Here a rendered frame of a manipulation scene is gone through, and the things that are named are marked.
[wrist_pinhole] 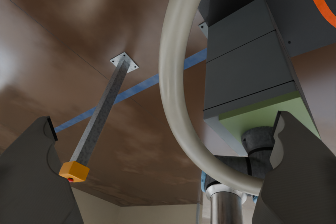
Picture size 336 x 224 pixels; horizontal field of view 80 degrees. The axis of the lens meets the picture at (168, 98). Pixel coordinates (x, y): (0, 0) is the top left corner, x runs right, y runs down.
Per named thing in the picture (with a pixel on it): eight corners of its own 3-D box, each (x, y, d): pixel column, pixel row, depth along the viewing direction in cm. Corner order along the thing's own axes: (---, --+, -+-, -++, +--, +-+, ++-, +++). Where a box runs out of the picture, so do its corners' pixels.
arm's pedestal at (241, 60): (293, 42, 148) (338, 146, 93) (229, 69, 176) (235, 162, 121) (268, -18, 122) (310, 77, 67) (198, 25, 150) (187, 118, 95)
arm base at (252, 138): (293, 142, 91) (299, 163, 85) (252, 151, 102) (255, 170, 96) (277, 121, 82) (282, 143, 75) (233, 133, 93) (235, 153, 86)
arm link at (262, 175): (282, 167, 90) (292, 211, 78) (242, 164, 93) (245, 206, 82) (292, 151, 78) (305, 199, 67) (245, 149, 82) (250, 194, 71)
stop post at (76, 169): (110, 59, 190) (47, 174, 119) (125, 51, 180) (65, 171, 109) (124, 74, 201) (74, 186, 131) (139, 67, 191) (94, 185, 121)
